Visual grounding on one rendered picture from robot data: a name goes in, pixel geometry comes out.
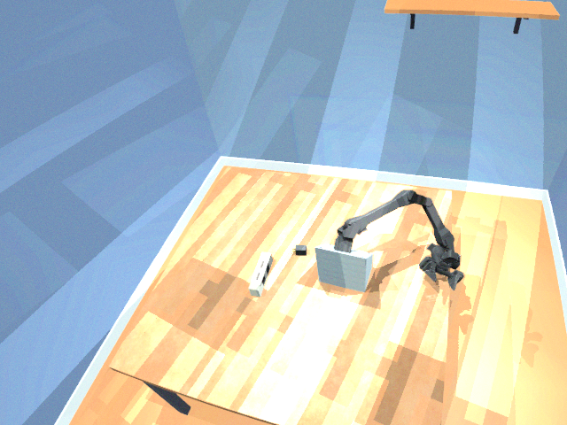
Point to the black two-prong charger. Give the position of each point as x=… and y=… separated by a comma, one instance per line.
x=301, y=250

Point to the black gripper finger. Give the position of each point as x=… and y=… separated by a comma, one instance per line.
x=429, y=269
x=452, y=283

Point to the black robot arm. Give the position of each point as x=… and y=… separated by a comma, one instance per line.
x=443, y=236

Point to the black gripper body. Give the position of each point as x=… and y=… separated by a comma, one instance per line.
x=440, y=268

